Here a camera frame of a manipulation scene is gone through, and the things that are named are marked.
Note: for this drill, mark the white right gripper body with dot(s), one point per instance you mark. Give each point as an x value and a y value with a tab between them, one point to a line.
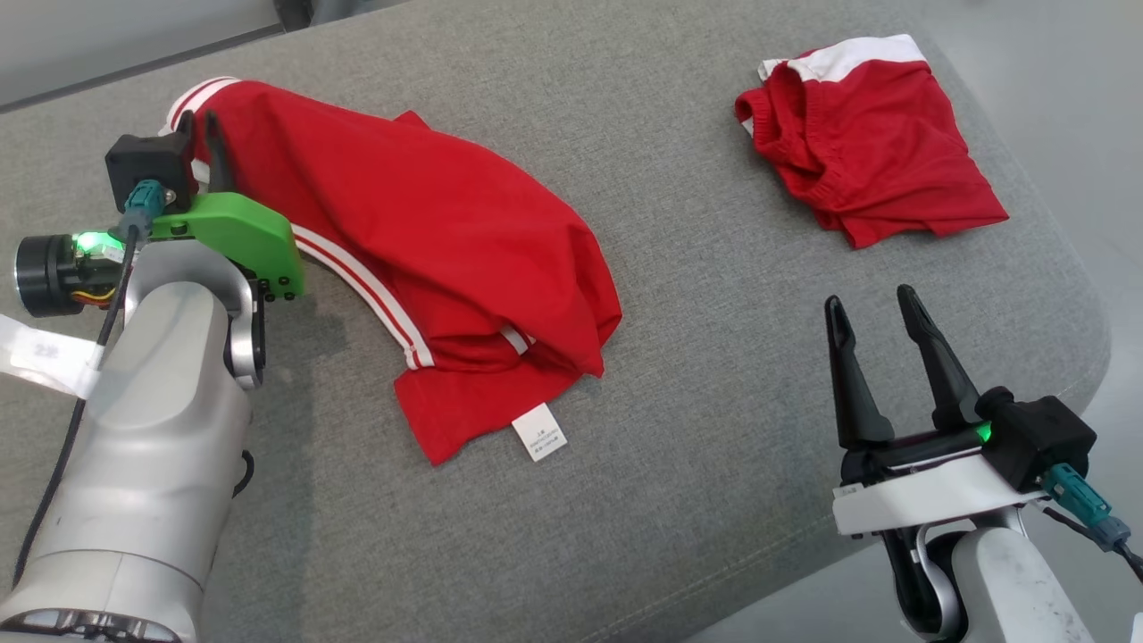
929	496

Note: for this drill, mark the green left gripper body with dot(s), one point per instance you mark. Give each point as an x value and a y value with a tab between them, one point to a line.
237	232

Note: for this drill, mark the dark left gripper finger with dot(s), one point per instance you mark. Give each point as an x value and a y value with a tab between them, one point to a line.
188	134
217	156

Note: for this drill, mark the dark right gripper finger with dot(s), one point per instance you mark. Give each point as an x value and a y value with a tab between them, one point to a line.
855	393
946	375

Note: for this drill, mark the red shirt with white stripes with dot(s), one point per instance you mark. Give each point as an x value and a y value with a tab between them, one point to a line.
429	232

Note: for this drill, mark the red shorts with white stripe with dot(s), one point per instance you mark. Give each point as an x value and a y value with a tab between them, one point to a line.
875	143

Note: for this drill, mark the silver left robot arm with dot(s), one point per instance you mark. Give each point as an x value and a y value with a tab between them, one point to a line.
152	446

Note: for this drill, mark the grey fabric sofa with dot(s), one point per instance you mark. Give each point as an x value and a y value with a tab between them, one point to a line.
679	357

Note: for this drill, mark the white paper label tag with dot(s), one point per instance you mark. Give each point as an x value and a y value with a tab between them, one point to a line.
40	353

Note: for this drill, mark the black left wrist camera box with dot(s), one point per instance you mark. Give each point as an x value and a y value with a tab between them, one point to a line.
147	161

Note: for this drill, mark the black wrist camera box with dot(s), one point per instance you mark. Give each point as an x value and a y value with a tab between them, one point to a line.
1036	438
147	161

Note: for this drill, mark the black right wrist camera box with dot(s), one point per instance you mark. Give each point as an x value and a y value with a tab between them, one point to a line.
1036	438

